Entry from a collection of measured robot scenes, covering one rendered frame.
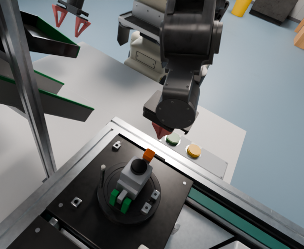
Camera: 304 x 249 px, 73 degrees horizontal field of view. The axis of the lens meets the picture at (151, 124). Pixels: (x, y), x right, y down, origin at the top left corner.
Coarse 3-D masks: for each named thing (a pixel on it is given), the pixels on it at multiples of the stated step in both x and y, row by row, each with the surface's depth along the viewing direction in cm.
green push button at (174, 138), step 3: (168, 135) 60; (171, 135) 60; (174, 135) 60; (177, 135) 61; (168, 138) 59; (171, 138) 59; (174, 138) 60; (177, 138) 60; (168, 141) 59; (171, 141) 59; (174, 141) 59; (177, 141) 59; (174, 144) 59
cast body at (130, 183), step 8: (136, 160) 37; (128, 168) 37; (136, 168) 36; (144, 168) 37; (152, 168) 38; (120, 176) 38; (128, 176) 36; (136, 176) 36; (144, 176) 37; (120, 184) 38; (128, 184) 38; (136, 184) 36; (144, 184) 42; (128, 192) 38; (136, 192) 38; (120, 200) 37
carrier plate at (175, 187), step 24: (120, 144) 54; (96, 168) 48; (168, 168) 53; (72, 192) 43; (96, 192) 44; (168, 192) 48; (72, 216) 40; (96, 216) 41; (168, 216) 45; (96, 240) 39; (120, 240) 39; (144, 240) 40
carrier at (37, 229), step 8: (40, 216) 39; (32, 224) 38; (40, 224) 38; (48, 224) 38; (24, 232) 37; (32, 232) 37; (40, 232) 37; (48, 232) 38; (56, 232) 38; (16, 240) 36; (24, 240) 36; (32, 240) 36; (40, 240) 37; (48, 240) 37; (56, 240) 37; (64, 240) 37; (8, 248) 35; (16, 248) 35; (24, 248) 35; (32, 248) 36; (40, 248) 36; (48, 248) 36; (56, 248) 36; (64, 248) 37; (72, 248) 37; (80, 248) 37
